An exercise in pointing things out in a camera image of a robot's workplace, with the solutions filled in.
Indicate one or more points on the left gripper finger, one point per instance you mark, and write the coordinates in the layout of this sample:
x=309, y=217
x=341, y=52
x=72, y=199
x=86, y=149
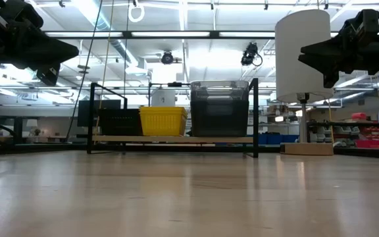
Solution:
x=44, y=44
x=44, y=60

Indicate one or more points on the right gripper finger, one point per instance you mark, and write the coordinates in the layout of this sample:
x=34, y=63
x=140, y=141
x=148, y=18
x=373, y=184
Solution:
x=327, y=46
x=327, y=63

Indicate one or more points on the black slotted plastic basket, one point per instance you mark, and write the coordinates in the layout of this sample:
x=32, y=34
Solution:
x=120, y=123

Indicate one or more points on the yellow slotted plastic basket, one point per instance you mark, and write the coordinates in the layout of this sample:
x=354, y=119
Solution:
x=163, y=107
x=163, y=125
x=163, y=110

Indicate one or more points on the white shade table lamp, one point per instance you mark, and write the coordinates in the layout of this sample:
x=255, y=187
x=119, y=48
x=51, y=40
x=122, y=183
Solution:
x=301, y=59

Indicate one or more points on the small white table lamp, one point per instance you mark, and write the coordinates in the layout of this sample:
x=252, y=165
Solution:
x=31, y=122

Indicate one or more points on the black monitor screen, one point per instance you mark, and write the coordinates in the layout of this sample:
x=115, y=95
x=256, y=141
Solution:
x=110, y=104

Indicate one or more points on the storage rack with bins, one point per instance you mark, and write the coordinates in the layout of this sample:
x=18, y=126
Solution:
x=373, y=135

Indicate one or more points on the blue storage bin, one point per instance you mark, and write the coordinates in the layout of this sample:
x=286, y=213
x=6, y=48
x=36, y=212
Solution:
x=275, y=139

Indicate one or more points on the black overhead crossbar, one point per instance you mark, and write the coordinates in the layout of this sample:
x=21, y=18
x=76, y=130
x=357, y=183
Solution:
x=214, y=34

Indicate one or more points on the black round hanging spotlight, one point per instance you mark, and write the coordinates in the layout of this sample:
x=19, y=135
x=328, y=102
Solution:
x=167, y=58

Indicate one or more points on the black aluminium rig frame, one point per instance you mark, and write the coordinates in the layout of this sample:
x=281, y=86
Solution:
x=38, y=149

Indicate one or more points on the black frame wooden shelf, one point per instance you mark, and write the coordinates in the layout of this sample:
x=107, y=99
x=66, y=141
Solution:
x=256, y=131

